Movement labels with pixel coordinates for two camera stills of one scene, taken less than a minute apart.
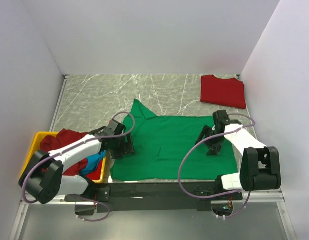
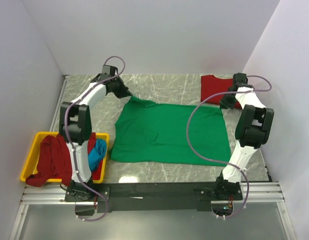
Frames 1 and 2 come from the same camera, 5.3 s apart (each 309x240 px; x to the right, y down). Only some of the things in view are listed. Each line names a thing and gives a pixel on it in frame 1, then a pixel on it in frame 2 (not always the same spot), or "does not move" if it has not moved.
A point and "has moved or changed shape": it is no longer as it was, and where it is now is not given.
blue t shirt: x=93 y=162 does not move
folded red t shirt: x=228 y=92 does not move
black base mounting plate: x=156 y=196 does not move
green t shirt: x=161 y=144 has moved or changed shape
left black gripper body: x=119 y=144 to x=119 y=89
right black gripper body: x=217 y=141 to x=228 y=101
